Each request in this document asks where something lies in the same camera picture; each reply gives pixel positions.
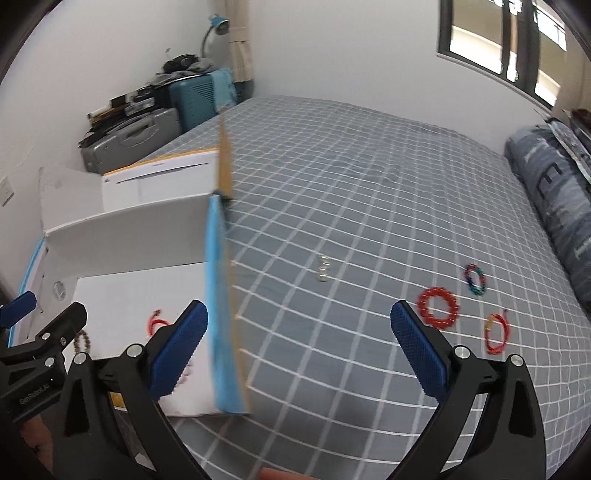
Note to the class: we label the light blue towel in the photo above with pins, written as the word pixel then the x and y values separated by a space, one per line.
pixel 224 93

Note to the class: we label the patterned pillow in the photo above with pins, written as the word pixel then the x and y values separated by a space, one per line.
pixel 576 150

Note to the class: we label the black framed window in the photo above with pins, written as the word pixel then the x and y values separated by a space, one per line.
pixel 522 43

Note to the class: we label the grey hard suitcase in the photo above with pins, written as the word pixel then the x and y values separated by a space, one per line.
pixel 129 141

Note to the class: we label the left hand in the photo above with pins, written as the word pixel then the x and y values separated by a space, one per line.
pixel 38 438

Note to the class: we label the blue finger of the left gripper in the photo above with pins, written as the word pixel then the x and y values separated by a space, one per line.
pixel 19 308

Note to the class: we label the pile of dark clothes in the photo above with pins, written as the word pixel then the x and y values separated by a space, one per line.
pixel 182 66

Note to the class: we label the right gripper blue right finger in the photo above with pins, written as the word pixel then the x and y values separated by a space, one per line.
pixel 425 347

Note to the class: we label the blue grey patterned duvet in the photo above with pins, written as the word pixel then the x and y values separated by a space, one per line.
pixel 562 199

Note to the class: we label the white cardboard box blue yellow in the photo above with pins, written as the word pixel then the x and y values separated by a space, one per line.
pixel 135 246

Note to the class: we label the white wall socket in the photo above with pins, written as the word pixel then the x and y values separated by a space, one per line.
pixel 6 191

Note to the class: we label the beige curtain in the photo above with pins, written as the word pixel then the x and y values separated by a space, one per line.
pixel 239 40

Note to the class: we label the blue desk lamp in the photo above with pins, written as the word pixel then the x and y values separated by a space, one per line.
pixel 219 26

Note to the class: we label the grey checked bed sheet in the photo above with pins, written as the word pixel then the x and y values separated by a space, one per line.
pixel 337 213

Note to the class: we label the right hand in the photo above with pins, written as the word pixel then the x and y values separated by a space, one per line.
pixel 273 474

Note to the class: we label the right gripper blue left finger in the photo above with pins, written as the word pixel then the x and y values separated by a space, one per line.
pixel 171 347

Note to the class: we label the teal hard suitcase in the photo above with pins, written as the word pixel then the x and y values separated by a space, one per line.
pixel 192 98

